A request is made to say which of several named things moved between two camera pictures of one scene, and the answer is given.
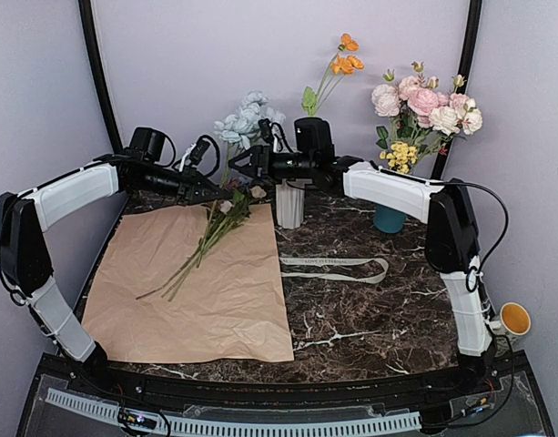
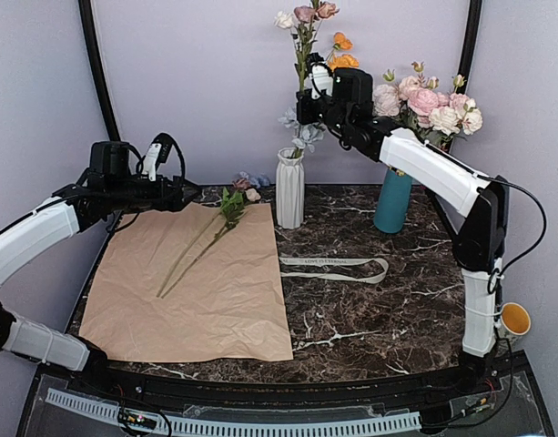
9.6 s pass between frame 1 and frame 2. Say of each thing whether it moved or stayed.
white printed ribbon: stayed
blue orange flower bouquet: moved
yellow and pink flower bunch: stayed
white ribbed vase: stayed
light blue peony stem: moved
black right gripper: moved
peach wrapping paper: stayed
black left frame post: stayed
